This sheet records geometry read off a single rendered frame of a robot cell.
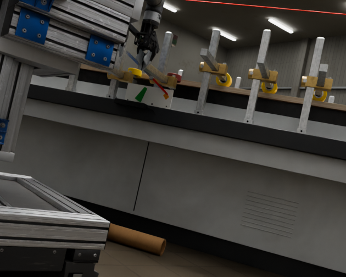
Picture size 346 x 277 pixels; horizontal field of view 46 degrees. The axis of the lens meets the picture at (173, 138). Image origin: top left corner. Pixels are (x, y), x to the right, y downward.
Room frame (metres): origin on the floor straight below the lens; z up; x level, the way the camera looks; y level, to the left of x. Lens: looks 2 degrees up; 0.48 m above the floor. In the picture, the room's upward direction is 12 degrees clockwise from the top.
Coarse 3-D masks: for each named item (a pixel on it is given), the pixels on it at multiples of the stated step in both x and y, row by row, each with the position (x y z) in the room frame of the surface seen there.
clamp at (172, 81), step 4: (168, 76) 2.08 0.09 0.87; (172, 76) 2.07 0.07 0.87; (152, 80) 2.11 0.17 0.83; (156, 80) 2.10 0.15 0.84; (168, 80) 2.08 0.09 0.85; (172, 80) 2.07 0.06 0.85; (176, 80) 2.10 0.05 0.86; (160, 84) 2.09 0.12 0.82; (164, 84) 2.08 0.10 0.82; (168, 84) 2.08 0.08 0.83; (172, 84) 2.07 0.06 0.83
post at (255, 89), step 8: (264, 32) 1.95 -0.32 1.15; (264, 40) 1.95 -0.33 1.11; (264, 48) 1.94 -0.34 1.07; (264, 56) 1.94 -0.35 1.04; (256, 64) 1.95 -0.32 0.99; (256, 80) 1.95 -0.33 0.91; (256, 88) 1.94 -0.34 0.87; (256, 96) 1.94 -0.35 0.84; (248, 104) 1.95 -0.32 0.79; (248, 112) 1.95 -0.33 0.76
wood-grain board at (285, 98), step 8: (104, 72) 2.42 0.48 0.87; (184, 80) 2.26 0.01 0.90; (216, 88) 2.20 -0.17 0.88; (224, 88) 2.19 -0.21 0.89; (232, 88) 2.17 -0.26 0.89; (240, 88) 2.16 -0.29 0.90; (264, 96) 2.12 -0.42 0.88; (272, 96) 2.10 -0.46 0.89; (280, 96) 2.09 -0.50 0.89; (288, 96) 2.08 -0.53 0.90; (312, 104) 2.04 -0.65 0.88; (320, 104) 2.03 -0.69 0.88; (328, 104) 2.02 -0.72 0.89; (336, 104) 2.01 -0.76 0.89
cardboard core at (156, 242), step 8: (112, 224) 2.03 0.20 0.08; (112, 232) 1.99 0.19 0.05; (120, 232) 1.99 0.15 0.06; (128, 232) 1.98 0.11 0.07; (136, 232) 1.98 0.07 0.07; (112, 240) 2.01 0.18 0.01; (120, 240) 1.98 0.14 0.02; (128, 240) 1.97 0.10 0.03; (136, 240) 1.95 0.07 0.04; (144, 240) 1.94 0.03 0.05; (152, 240) 1.94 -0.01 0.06; (160, 240) 1.94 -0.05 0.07; (144, 248) 1.94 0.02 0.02; (152, 248) 1.93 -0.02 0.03; (160, 248) 1.92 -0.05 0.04
